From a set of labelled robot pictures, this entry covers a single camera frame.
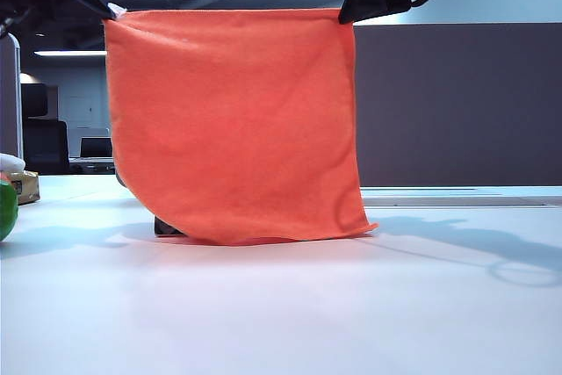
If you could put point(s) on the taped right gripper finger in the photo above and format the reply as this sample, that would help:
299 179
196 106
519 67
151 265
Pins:
391 9

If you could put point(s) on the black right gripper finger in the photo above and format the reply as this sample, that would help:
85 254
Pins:
362 2

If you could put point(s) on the orange microfibre cloth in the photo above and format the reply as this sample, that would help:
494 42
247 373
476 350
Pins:
232 120

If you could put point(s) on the short ceiling light strip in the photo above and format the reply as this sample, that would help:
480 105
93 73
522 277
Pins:
70 53

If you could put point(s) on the grey side partition panel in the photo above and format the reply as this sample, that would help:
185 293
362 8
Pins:
9 98

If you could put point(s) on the grey desk partition panel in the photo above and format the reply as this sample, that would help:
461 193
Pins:
461 103

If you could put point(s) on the white soft object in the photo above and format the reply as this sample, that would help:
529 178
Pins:
9 162

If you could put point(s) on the yellow cardboard box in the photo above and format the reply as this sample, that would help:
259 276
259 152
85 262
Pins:
27 188

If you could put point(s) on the green round object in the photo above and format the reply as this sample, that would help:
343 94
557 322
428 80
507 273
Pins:
6 212

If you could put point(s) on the glossy black tablet stand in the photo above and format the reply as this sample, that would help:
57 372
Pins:
166 228

